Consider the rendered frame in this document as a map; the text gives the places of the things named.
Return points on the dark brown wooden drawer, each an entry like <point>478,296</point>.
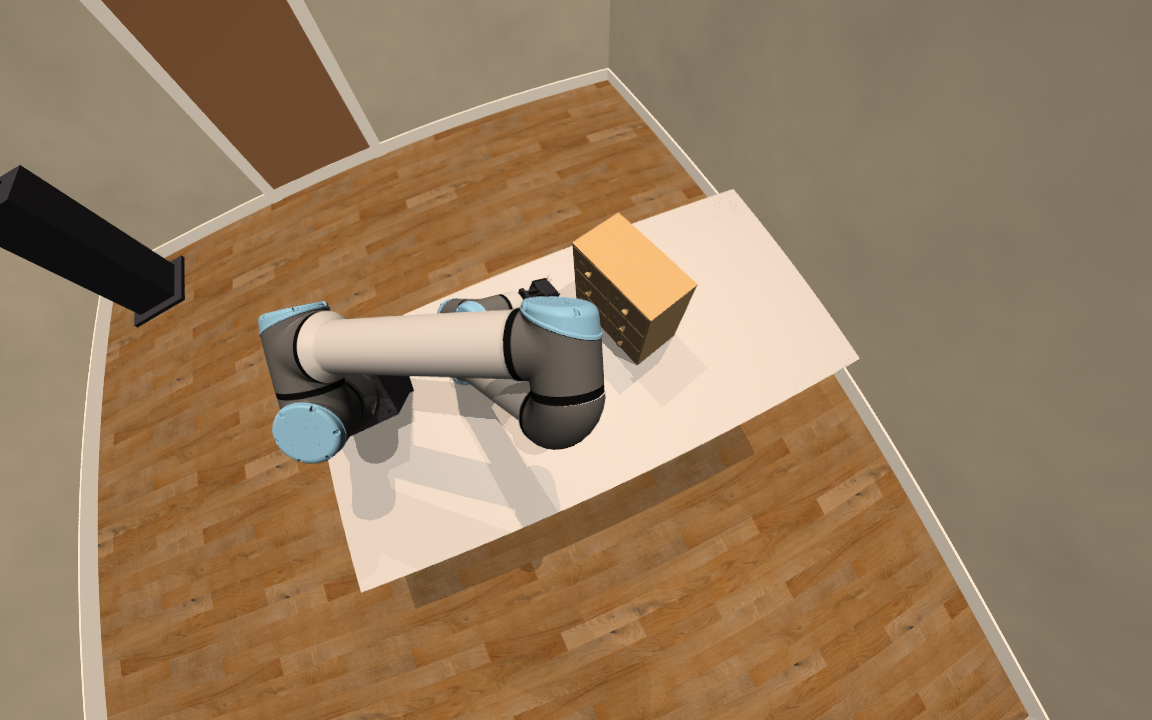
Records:
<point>581,295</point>
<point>634,316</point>
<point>622,341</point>
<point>599,300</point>
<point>591,272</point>
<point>621,323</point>

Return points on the wooden chest of drawers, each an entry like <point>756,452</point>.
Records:
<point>649,279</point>

